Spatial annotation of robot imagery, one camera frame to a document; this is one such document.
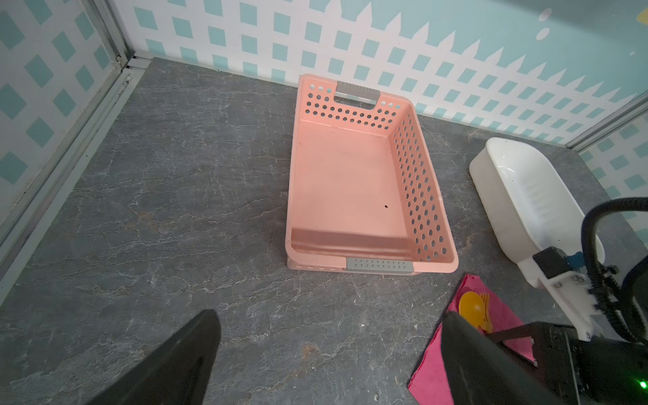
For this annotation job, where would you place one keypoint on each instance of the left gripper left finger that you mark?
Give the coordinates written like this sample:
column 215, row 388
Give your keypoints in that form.
column 177, row 372

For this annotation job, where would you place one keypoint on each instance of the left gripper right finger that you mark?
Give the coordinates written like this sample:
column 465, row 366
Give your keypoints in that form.
column 479, row 372

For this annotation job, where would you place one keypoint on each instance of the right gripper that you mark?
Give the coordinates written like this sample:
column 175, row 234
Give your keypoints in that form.
column 600, row 370

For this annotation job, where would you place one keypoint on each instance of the magenta paper napkin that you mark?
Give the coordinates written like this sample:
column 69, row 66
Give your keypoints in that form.
column 429, row 383

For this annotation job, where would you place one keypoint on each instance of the yellow plastic spoon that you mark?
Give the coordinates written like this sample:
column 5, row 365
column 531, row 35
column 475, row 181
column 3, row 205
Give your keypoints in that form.
column 471, row 308

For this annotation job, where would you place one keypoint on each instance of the yellow plastic fork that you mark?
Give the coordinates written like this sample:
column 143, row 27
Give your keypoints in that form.
column 487, row 324

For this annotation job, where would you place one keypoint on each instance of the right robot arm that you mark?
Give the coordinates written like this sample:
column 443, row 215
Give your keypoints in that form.
column 623, row 303

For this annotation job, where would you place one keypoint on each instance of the white oval plastic tub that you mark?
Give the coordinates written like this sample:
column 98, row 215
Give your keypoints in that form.
column 527, row 203

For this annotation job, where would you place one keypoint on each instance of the pink perforated plastic basket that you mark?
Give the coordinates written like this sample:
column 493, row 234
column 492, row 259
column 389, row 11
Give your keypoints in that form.
column 363, row 194

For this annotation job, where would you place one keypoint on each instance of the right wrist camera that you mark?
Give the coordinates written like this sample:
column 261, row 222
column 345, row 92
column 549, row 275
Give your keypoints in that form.
column 572, row 291

